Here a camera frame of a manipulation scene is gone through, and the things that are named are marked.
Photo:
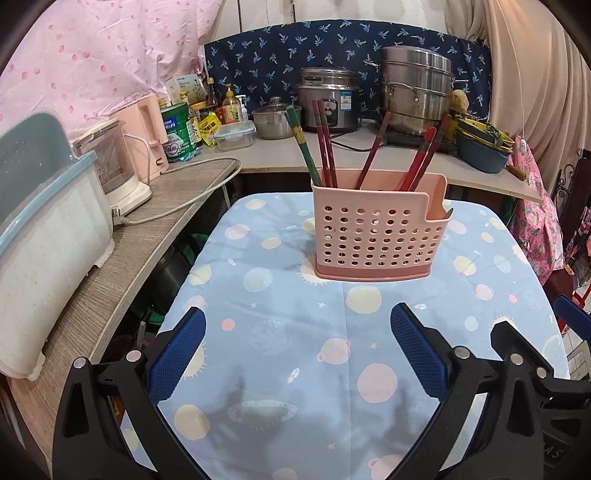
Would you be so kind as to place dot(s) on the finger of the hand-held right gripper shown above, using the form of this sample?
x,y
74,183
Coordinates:
x,y
572,316
531,360

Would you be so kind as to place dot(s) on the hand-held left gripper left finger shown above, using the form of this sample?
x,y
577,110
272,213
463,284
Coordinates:
x,y
178,355

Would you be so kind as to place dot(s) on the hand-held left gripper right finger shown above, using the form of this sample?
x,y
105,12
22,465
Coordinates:
x,y
418,355

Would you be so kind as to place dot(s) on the pink perforated utensil basket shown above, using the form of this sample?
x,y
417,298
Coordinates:
x,y
369,230

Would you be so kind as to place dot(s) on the bright red chopstick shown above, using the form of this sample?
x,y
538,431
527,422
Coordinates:
x,y
431,145
415,161

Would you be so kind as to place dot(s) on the dark red chopstick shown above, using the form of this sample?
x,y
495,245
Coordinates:
x,y
320,138
326,138
374,150

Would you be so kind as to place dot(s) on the dark metal pot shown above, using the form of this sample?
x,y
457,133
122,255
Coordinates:
x,y
171,272

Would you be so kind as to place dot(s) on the pink pineapple print cloth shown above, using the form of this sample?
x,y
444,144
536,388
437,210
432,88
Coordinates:
x,y
535,217

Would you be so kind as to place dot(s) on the wooden counter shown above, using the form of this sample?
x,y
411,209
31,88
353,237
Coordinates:
x,y
152,230

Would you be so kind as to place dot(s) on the dark ornate chair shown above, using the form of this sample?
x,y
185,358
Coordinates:
x,y
575,184

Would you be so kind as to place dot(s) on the white dish rack grey lid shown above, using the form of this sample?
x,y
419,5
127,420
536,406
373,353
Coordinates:
x,y
51,244

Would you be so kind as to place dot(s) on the dark blue plastic basin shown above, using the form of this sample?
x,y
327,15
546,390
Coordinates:
x,y
482,159

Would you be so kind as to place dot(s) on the white clear kitchen appliance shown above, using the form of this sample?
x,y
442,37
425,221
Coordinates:
x,y
120,170

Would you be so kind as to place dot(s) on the leafy green vegetable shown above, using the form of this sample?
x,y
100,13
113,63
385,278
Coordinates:
x,y
489,131

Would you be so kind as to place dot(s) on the green tin can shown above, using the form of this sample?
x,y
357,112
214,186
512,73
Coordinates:
x,y
178,134

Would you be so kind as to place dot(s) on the clear plastic food container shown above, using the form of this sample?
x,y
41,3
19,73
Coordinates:
x,y
235,136

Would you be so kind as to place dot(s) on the yellow snack packet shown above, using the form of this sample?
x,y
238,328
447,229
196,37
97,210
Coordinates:
x,y
209,129

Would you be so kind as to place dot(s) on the pink electric kettle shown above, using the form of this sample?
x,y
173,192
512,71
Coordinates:
x,y
143,129

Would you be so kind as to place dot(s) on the brown lumpy root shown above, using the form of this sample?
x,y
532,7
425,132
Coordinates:
x,y
459,101

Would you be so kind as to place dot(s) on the beige curtain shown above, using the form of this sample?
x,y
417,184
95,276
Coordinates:
x,y
540,69

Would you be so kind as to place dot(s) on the small steel pot with lid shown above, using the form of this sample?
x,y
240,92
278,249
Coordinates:
x,y
274,122

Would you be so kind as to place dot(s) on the yellow pump bottle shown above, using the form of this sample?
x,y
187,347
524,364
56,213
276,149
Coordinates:
x,y
231,108

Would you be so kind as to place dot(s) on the dark sauce bottle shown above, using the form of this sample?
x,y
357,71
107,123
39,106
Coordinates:
x,y
212,94

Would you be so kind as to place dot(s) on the white green carton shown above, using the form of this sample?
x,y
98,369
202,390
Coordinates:
x,y
184,87

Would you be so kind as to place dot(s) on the steel rice cooker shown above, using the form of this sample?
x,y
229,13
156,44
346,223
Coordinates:
x,y
341,97

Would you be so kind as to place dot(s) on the large steel steamer pot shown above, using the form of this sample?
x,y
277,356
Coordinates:
x,y
415,83

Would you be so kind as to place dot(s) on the pink dotted curtain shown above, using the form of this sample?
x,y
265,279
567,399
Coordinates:
x,y
92,60

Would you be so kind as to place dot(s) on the navy leaf print cloth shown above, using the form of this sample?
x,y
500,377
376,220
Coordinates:
x,y
277,50

